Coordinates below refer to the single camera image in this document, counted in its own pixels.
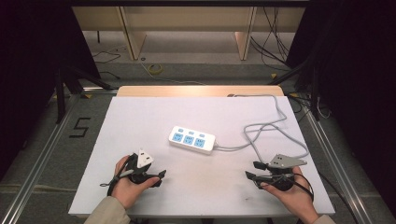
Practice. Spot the aluminium floor rail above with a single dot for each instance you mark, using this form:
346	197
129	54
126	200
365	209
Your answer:
37	161
336	174

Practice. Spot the yellow tape roll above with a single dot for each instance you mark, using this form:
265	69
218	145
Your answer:
155	69

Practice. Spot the black stand legs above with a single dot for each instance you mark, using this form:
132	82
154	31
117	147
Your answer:
73	84
306	84

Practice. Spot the beige wooden bench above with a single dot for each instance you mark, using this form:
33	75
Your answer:
186	18

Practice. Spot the white power strip blue sockets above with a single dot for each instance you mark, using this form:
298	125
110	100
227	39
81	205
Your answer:
192	140

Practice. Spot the white board sheet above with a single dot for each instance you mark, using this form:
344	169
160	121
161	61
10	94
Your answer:
140	118

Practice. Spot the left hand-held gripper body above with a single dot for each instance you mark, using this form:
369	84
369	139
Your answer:
141	166

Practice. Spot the person's left hand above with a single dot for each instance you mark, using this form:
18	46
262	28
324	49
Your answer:
129	188

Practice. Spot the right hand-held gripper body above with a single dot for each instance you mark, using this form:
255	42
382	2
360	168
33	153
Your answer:
283	174

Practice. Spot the person's right hand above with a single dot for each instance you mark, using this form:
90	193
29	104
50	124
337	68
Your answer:
295	199

